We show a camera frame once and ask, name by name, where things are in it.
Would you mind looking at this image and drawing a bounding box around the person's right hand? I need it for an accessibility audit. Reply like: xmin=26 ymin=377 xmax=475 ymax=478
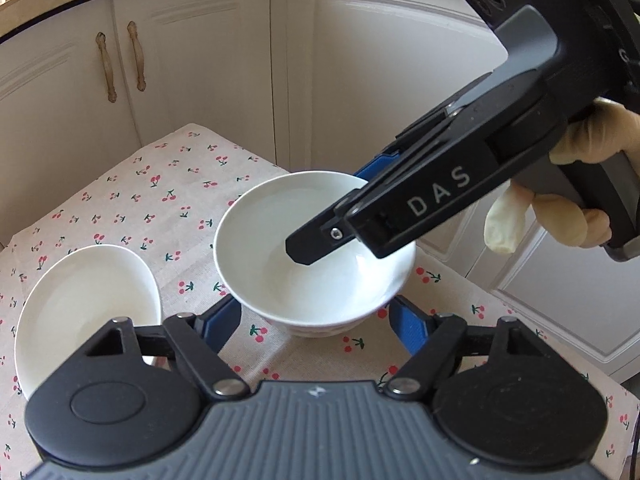
xmin=484 ymin=99 xmax=640 ymax=254

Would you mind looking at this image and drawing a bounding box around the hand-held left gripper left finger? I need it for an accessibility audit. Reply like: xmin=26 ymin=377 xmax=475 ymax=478
xmin=85 ymin=294 xmax=251 ymax=402

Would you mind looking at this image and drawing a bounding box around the cherry print tablecloth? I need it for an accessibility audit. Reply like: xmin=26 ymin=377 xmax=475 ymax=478
xmin=0 ymin=123 xmax=640 ymax=480

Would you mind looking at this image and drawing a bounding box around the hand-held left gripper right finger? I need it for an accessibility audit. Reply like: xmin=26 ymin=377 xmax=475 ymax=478
xmin=382 ymin=295 xmax=540 ymax=403

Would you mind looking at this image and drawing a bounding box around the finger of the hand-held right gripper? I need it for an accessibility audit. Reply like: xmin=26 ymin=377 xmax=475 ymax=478
xmin=285 ymin=200 xmax=363 ymax=266
xmin=352 ymin=149 xmax=403 ymax=186

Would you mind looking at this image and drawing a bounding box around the white kitchen cabinet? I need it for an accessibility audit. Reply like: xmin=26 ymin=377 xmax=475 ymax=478
xmin=0 ymin=0 xmax=640 ymax=386

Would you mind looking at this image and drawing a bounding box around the white fruit print plate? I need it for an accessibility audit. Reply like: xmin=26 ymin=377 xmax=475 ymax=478
xmin=14 ymin=244 xmax=163 ymax=401

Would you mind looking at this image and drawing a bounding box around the bronze cabinet handle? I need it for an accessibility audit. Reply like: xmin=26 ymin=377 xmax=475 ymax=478
xmin=96 ymin=31 xmax=118 ymax=103
xmin=126 ymin=21 xmax=148 ymax=92

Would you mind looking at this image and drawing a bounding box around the white floral bowl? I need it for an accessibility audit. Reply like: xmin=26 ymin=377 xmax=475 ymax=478
xmin=213 ymin=171 xmax=417 ymax=339

